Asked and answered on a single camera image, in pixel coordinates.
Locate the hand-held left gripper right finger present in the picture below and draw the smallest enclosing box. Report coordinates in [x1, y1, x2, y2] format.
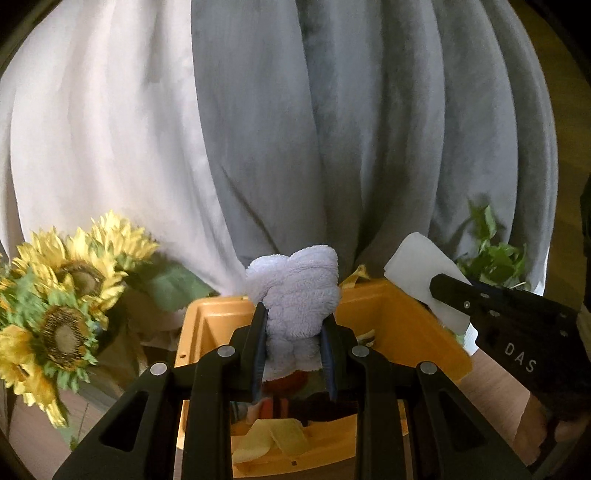
[320, 318, 533, 480]

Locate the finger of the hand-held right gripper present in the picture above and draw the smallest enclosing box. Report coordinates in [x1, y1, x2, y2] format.
[429, 274, 509, 325]

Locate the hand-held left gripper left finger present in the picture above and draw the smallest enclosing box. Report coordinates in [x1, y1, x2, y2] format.
[51, 302, 269, 480]

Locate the white paper sheet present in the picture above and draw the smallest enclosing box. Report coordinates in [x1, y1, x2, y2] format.
[383, 233, 472, 334]

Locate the yellow plastic bin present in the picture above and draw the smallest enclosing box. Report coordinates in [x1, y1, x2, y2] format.
[174, 277, 474, 478]

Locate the white towel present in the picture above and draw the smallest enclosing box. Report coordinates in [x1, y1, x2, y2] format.
[245, 244, 342, 384]

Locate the orange soft toy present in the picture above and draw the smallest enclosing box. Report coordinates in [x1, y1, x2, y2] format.
[249, 369, 310, 423]

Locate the person's right hand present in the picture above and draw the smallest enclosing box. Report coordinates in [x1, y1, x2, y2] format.
[517, 391, 591, 469]

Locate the green potted plant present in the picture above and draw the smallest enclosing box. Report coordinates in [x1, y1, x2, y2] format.
[455, 198, 529, 292]

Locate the grey curtain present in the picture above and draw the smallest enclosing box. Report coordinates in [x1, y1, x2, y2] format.
[191, 0, 560, 289]

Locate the artificial sunflower bouquet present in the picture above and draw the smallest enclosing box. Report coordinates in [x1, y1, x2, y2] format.
[0, 210, 218, 430]

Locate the white curtain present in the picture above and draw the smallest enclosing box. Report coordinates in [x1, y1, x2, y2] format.
[0, 0, 247, 296]

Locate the yellow front bin strap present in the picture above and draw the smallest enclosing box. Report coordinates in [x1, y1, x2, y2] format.
[231, 418, 310, 464]

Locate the yellow bin strap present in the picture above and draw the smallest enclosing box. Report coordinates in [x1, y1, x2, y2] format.
[342, 265, 372, 289]
[231, 418, 310, 464]

